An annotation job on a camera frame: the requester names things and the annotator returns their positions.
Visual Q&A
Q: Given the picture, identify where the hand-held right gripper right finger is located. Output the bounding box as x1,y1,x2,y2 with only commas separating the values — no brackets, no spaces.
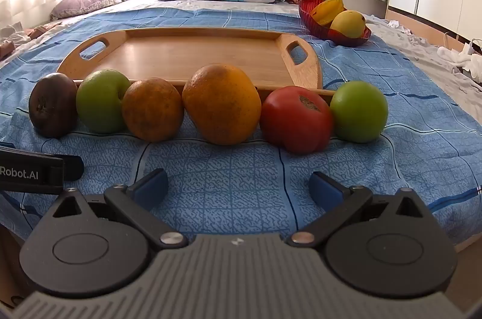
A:
286,172,432,248

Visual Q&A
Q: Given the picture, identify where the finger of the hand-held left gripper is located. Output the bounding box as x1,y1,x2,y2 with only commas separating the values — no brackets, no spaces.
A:
62,155,84,181

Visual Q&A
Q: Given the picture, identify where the purple pillow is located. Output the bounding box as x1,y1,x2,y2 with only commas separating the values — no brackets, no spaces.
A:
50,0,139,21

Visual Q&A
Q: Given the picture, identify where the green apple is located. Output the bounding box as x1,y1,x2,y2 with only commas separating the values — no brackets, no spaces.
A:
330,81,388,144
76,69,131,134

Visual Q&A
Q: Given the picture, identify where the yellow mango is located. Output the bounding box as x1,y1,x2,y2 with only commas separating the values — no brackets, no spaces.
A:
330,10,367,39

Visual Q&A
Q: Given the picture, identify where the white garment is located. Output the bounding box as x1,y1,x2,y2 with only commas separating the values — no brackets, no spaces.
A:
0,23,31,46

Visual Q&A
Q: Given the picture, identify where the red tomato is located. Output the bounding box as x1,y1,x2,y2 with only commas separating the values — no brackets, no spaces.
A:
260,86,334,155

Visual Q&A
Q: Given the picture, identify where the beige garment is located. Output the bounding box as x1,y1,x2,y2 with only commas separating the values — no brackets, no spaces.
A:
26,22,63,40

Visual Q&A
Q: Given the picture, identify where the small orange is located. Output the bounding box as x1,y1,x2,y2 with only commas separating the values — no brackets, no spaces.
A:
121,78,185,143

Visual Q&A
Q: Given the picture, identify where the large oval orange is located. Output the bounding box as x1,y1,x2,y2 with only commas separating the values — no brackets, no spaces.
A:
182,64,262,146

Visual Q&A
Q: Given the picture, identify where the yellow starfruit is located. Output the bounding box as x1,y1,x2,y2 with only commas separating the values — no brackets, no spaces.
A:
311,0,346,27

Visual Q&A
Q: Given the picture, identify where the dark purple round fruit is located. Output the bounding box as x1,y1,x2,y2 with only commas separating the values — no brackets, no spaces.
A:
29,73,79,139

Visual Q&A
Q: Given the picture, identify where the crumpled white cloth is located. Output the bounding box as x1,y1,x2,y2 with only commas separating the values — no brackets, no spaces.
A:
437,46,482,82

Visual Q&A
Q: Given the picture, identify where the wooden tray with handles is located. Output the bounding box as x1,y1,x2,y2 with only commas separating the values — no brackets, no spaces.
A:
56,27,336,105

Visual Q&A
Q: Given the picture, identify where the red glass bowl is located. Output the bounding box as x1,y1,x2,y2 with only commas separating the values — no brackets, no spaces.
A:
299,0,372,48

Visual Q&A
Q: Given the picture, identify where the blue checked blanket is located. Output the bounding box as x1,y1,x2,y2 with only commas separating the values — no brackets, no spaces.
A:
0,7,482,248

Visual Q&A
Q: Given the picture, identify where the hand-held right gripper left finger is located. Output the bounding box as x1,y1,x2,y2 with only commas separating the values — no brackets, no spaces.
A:
47,169,189,250

